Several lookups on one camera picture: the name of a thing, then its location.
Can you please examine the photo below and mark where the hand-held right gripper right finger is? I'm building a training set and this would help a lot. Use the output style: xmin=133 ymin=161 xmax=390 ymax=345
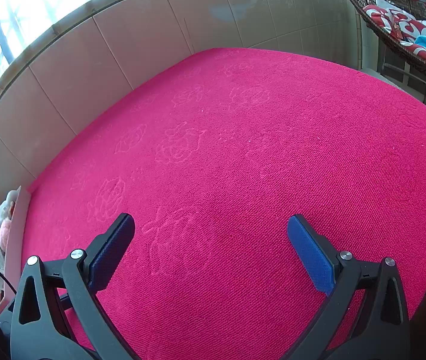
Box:
xmin=284 ymin=214 xmax=411 ymax=360

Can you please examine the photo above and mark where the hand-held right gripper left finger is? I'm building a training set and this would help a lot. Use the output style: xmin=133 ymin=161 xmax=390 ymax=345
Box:
xmin=9 ymin=212 xmax=140 ymax=360

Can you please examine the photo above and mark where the white shallow cardboard box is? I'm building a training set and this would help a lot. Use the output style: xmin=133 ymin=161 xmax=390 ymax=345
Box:
xmin=4 ymin=185 xmax=32 ymax=308

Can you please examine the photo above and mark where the pink plush ball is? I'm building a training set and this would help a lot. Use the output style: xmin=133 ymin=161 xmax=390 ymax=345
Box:
xmin=0 ymin=217 xmax=13 ymax=249

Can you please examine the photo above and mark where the white plush toy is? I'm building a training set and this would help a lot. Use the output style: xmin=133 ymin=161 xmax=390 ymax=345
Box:
xmin=0 ymin=190 xmax=21 ymax=233

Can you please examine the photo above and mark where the pink embossed blanket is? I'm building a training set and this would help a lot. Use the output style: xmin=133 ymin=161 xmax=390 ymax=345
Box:
xmin=21 ymin=47 xmax=426 ymax=360

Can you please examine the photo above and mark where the dark wicker chair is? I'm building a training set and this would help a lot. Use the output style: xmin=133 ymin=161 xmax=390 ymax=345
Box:
xmin=332 ymin=0 xmax=426 ymax=110

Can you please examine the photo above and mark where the barred window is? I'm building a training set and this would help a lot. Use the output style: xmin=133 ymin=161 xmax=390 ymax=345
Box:
xmin=0 ymin=0 xmax=163 ymax=106

